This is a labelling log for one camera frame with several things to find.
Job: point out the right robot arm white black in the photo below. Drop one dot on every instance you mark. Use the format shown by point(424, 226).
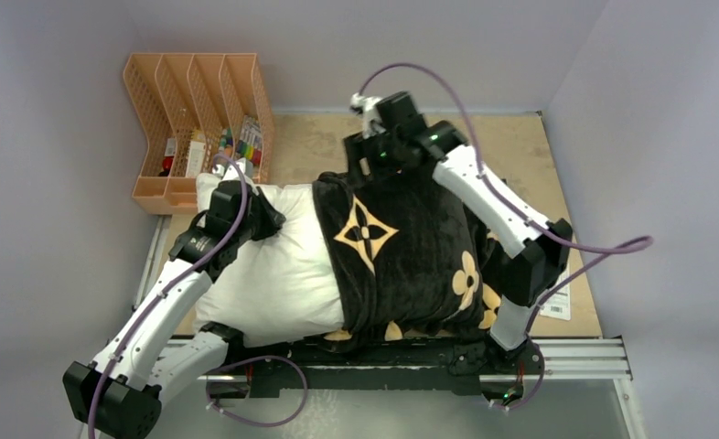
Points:
point(535, 249)

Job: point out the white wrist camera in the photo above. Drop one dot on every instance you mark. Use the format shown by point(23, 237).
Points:
point(241, 170)
point(366, 108)

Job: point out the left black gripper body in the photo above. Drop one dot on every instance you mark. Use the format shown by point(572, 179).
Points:
point(260, 224)

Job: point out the white card box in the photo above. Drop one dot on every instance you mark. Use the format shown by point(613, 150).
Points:
point(195, 158)

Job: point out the colourful marker set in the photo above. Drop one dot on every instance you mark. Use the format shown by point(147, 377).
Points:
point(250, 141)

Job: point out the red round object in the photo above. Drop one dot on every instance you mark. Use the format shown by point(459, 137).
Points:
point(167, 164)

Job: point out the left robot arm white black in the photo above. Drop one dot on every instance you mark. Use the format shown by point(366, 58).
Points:
point(122, 391)

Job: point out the orange plastic file organizer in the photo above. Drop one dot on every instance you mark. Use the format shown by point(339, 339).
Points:
point(179, 97)

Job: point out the white paper label sheet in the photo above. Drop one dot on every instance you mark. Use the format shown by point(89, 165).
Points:
point(558, 306)

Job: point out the aluminium frame rail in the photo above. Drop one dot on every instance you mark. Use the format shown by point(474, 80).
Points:
point(564, 358)

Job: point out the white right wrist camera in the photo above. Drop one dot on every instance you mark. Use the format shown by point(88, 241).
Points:
point(366, 108)

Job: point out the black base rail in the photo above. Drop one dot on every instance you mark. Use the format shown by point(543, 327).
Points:
point(411, 364)

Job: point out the white pillow insert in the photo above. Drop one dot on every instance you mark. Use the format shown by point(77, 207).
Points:
point(280, 289)

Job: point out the black pillowcase with beige flowers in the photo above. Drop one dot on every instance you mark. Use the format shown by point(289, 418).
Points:
point(407, 255)

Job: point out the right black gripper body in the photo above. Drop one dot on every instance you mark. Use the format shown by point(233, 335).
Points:
point(384, 152)

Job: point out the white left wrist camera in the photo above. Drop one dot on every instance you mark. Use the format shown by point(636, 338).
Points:
point(241, 170)

